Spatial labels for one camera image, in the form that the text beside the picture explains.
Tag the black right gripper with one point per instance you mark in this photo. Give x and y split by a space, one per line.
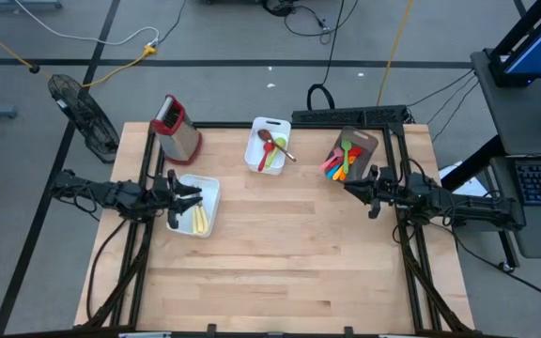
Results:
382 190

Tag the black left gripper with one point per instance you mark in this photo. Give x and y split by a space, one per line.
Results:
172 188

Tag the orange silicone spatula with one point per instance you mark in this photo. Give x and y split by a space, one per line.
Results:
344 174

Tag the yellow silicone spatula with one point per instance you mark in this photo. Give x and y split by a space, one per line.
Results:
337 173

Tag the blue silicone spatula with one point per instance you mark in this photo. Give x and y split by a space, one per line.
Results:
332 173

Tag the red silicone spatula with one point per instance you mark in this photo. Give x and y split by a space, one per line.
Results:
355 151

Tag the pink silicone spatula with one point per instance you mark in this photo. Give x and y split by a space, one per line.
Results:
334 157

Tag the green silicone spatula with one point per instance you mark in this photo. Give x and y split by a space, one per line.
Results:
346 150

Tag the red silicone spoon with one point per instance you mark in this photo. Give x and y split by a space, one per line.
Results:
267 148

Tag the lime green silicone spoon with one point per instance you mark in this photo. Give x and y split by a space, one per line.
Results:
280 143

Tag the brown wooden spoon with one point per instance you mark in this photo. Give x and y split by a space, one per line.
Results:
265 135

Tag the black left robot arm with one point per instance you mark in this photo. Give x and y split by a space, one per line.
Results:
111 195

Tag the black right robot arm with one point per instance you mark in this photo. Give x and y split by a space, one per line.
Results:
458 204

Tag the white plastic bin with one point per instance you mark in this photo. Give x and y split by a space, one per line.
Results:
251 150
207 188

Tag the grey translucent plastic bin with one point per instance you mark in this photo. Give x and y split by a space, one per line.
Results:
366 141

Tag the red-trimmed metal box grater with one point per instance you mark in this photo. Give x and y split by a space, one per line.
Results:
179 136

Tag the black power strip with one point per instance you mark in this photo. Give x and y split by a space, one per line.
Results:
345 115

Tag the white paper sheet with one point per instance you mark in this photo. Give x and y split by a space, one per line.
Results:
474 188

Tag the black floor fan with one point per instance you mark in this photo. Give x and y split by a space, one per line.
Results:
87 122

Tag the black table clamp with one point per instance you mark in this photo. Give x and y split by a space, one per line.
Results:
211 329
348 331

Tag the dark grey desk cart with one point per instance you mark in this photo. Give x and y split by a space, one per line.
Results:
510 122

